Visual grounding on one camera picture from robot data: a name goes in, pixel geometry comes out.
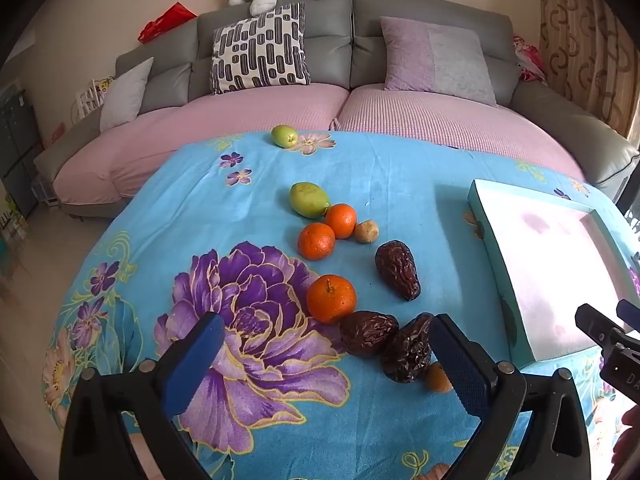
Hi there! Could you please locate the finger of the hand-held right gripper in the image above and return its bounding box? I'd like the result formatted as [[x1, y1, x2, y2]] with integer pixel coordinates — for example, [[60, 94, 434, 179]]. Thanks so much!
[[616, 300, 640, 334], [575, 302, 627, 349]]

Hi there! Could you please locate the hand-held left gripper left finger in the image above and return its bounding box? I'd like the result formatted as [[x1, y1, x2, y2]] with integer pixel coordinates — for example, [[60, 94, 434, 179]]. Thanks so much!
[[59, 311, 226, 480]]

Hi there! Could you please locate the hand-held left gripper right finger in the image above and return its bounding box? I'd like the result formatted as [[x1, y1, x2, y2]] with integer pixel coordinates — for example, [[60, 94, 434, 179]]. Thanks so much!
[[427, 313, 593, 480]]

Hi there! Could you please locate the wrinkled dark red date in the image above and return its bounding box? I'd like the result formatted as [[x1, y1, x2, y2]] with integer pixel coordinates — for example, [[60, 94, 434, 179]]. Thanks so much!
[[340, 311, 400, 359], [375, 240, 422, 302], [381, 312, 435, 384]]

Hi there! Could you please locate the teal cardboard tray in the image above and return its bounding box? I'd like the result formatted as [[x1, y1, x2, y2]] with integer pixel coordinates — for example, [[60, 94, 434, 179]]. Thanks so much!
[[467, 178, 640, 365]]

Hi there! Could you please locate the orange mandarin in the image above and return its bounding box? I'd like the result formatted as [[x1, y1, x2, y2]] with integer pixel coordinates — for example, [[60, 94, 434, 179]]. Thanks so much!
[[298, 222, 336, 261], [325, 203, 358, 240], [306, 275, 358, 324]]

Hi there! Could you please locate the person's right hand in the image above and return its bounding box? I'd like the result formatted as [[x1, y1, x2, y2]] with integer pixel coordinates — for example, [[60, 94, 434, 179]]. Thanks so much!
[[606, 406, 640, 480]]

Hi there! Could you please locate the blue floral tablecloth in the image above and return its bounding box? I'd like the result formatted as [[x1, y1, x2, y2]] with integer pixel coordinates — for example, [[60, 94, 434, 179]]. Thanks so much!
[[42, 130, 640, 480]]

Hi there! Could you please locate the large green jujube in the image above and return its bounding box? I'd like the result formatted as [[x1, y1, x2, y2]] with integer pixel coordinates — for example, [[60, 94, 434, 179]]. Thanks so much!
[[290, 182, 332, 219]]

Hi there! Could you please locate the small green jujube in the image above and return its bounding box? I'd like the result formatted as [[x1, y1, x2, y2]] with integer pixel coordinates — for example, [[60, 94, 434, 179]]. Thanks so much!
[[271, 125, 299, 149]]

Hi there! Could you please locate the pink sofa seat cover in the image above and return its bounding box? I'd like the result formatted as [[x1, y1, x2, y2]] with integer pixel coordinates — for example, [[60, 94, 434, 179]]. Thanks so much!
[[330, 84, 588, 183], [52, 82, 348, 211]]

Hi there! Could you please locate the light grey pillow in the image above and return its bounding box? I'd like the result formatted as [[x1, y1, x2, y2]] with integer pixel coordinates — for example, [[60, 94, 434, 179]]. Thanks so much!
[[99, 56, 155, 133]]

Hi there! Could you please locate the grey cabinet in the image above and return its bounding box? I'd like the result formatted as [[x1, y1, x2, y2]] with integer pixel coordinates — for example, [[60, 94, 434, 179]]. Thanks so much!
[[0, 87, 43, 218]]

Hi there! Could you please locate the white rack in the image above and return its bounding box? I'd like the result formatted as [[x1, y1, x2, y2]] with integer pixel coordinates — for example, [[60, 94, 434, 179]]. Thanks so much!
[[75, 77, 115, 121]]

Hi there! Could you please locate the beige patterned curtain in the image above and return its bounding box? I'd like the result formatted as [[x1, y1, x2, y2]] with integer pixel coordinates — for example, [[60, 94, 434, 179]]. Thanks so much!
[[535, 0, 640, 138]]

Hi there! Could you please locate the lilac grey pillow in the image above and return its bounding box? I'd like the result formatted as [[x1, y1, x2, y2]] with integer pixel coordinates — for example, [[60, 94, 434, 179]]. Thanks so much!
[[379, 16, 498, 107]]

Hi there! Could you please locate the black white patterned pillow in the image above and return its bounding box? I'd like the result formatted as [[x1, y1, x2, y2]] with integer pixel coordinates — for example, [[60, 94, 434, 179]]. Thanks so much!
[[210, 2, 312, 96]]

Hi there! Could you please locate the red bag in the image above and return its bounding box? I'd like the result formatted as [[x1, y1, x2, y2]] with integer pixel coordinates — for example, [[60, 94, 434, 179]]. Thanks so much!
[[138, 2, 198, 44]]

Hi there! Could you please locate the grey sofa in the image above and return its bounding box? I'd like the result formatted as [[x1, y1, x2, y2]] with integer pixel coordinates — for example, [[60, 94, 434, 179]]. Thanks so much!
[[34, 0, 640, 221]]

